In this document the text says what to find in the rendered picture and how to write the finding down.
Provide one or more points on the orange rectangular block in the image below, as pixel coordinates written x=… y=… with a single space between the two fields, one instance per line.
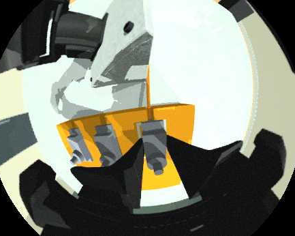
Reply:
x=99 y=140

